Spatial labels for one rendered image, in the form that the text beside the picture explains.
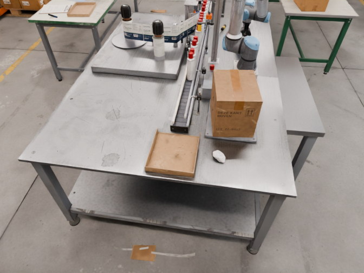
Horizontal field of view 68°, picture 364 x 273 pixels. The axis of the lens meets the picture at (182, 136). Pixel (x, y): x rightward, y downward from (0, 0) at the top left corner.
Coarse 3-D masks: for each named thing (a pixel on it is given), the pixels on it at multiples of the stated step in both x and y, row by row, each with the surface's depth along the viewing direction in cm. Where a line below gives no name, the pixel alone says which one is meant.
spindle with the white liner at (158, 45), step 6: (156, 24) 193; (162, 24) 196; (156, 30) 196; (162, 30) 199; (156, 36) 201; (162, 36) 202; (156, 42) 203; (162, 42) 204; (156, 48) 206; (162, 48) 207; (156, 54) 210; (162, 54) 210; (156, 60) 214; (162, 60) 214
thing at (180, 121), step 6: (204, 30) 251; (204, 36) 243; (198, 66) 208; (186, 78) 197; (186, 84) 191; (186, 90) 186; (192, 90) 186; (186, 96) 182; (180, 102) 177; (186, 102) 178; (180, 108) 173; (180, 114) 169; (180, 120) 165; (186, 120) 165; (180, 126) 162
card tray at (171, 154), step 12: (156, 132) 160; (156, 144) 158; (168, 144) 158; (180, 144) 158; (192, 144) 158; (156, 156) 151; (168, 156) 151; (180, 156) 151; (192, 156) 151; (156, 168) 141; (168, 168) 145; (180, 168) 145; (192, 168) 145
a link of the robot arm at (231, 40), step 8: (232, 0) 176; (240, 0) 171; (232, 8) 178; (240, 8) 176; (232, 16) 182; (240, 16) 181; (232, 24) 186; (240, 24) 186; (232, 32) 190; (240, 32) 194; (224, 40) 197; (232, 40) 192; (240, 40) 194; (224, 48) 200; (232, 48) 197
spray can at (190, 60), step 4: (192, 52) 182; (188, 56) 183; (192, 56) 182; (188, 60) 183; (192, 60) 183; (188, 64) 186; (192, 64) 186; (188, 68) 188; (192, 68) 188; (188, 72) 190; (192, 72) 190; (188, 76) 192; (192, 76) 193; (188, 80) 194
